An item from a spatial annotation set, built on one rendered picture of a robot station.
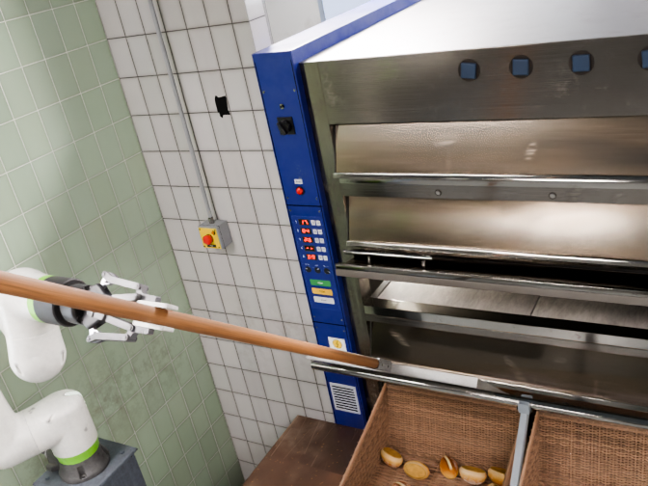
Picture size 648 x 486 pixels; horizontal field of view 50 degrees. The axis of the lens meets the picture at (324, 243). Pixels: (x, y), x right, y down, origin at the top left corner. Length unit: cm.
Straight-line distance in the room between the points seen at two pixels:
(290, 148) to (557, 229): 92
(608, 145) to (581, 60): 25
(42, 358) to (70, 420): 64
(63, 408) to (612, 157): 166
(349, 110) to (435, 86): 31
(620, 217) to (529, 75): 49
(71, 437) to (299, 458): 111
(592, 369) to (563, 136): 80
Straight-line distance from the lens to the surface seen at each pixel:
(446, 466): 270
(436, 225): 233
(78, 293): 109
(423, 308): 255
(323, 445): 296
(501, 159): 215
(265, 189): 260
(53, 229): 265
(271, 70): 237
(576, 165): 210
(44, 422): 209
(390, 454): 276
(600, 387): 248
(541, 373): 251
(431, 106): 217
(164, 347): 311
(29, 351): 148
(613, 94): 203
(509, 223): 225
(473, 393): 215
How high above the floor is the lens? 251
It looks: 25 degrees down
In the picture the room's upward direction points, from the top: 12 degrees counter-clockwise
